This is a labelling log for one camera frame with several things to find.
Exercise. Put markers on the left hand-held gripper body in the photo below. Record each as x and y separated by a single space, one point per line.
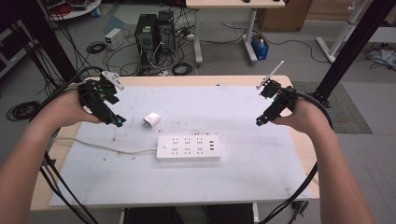
96 93

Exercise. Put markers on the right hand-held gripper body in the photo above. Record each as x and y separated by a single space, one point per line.
280 96

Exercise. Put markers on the white charger plug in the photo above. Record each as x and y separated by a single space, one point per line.
152 119

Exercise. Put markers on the white power strip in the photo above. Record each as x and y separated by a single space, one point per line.
188 147

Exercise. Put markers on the person's right hand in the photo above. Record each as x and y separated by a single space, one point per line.
306 116

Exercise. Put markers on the person's left hand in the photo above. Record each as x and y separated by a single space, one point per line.
63 109

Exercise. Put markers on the blue storage box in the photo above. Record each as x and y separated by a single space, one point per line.
260 49

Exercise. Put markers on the white power supply box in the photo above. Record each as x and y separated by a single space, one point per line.
114 38

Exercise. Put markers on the grey floor mat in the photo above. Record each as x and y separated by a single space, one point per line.
348 112

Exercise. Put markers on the black computer tower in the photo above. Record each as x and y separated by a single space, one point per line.
166 29
145 37

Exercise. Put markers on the brown cardboard box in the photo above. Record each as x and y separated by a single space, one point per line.
283 15

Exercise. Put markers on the round white table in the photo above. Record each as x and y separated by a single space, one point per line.
79 11

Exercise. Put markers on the white metal stand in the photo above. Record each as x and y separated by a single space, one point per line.
341 34

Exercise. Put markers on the small black floor device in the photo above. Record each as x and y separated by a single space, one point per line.
299 207

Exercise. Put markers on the dark equipment rack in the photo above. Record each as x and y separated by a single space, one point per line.
14 49

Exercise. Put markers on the white table mat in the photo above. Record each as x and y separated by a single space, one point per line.
186 180

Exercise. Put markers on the wooden table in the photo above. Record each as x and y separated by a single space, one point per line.
46 193

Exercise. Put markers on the white-legged wooden desk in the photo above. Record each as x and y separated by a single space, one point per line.
233 3

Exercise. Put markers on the black metal frame post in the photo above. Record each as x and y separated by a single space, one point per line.
351 49
49 40

